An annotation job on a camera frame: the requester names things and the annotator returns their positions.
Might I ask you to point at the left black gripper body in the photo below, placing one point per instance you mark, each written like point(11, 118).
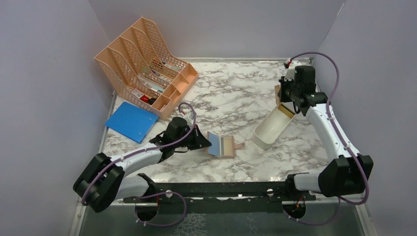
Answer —
point(186, 142)

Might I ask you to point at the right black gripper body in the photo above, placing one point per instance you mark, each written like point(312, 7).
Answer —
point(288, 91)

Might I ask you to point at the brown leather card holder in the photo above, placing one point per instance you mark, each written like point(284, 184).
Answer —
point(214, 149)

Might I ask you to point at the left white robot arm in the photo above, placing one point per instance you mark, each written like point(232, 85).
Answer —
point(106, 178)

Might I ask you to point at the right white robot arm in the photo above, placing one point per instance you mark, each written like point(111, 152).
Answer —
point(348, 170)

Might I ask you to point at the stack of cards in tray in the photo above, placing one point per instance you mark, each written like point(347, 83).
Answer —
point(286, 111)

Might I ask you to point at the blue folder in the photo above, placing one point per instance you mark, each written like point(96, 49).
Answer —
point(132, 121)

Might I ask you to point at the red item in organizer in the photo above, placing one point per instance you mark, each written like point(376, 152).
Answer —
point(147, 99)

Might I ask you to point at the white plastic tray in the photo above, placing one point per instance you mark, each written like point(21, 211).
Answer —
point(270, 128)

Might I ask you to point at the peach plastic file organizer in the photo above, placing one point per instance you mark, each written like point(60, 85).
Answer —
point(138, 62)

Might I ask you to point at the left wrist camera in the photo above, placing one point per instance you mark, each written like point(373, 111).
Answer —
point(189, 117)

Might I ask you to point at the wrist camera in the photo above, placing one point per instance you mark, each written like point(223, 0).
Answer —
point(189, 117)
point(290, 70)

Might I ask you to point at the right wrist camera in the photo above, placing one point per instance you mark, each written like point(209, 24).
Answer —
point(290, 70)

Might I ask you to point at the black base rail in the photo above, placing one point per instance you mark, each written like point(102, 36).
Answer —
point(219, 197)

